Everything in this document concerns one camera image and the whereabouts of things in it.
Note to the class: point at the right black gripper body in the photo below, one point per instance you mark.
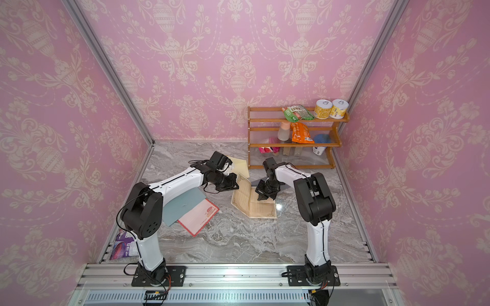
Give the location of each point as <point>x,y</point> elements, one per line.
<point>274,187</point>

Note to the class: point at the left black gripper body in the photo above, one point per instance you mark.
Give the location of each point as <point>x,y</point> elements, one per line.
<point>219,177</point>

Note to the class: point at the cream yellow envelope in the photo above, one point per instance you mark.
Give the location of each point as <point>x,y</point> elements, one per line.
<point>239,167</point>

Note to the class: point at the tan bordered certificate paper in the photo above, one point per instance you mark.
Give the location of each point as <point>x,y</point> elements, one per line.
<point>246,200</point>

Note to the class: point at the grey envelope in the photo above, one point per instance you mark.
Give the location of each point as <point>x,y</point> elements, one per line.
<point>256,183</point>

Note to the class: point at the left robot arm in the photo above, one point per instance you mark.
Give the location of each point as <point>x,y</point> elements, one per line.
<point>142,214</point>

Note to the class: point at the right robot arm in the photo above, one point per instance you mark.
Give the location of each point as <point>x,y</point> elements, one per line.
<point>316,206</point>

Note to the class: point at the teal green envelope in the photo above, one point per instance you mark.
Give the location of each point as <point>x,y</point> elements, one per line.
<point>181,205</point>

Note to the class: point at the magenta pink item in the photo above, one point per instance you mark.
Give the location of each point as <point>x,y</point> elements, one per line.
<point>270,147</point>

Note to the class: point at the wooden three-tier shelf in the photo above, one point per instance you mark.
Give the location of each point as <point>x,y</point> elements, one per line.
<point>264,122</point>

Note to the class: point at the pink beige bottle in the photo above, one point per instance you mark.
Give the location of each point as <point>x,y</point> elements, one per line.
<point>284,131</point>

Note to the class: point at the orange snack bag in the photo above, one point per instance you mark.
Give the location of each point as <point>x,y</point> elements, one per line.
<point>301,134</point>

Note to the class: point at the white cup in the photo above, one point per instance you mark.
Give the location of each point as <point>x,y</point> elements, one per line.
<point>318,150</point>

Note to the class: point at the red bordered pink card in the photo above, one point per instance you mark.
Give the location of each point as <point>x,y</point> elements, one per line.
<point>198,217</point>

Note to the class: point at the blue cloth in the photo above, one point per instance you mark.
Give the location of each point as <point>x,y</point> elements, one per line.
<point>322,139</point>

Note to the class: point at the green snack packet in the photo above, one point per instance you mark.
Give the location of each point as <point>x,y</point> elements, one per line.
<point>297,113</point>

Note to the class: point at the yellow can left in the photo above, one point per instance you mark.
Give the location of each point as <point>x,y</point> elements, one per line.
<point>322,109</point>

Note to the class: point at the yellow can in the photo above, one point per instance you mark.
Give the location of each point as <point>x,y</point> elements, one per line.
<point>338,109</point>
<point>322,109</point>

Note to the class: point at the yellow can right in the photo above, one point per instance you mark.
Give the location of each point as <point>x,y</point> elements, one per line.
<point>338,109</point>

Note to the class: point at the purple snack bag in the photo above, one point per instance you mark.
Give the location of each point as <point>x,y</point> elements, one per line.
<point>124,246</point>

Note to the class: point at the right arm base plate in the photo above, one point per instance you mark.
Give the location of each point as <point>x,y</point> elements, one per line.
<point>306,275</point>

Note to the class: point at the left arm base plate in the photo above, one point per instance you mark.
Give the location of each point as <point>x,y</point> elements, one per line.
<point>168,276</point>

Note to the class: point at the aluminium front rail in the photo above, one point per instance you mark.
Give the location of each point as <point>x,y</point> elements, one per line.
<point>237,284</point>

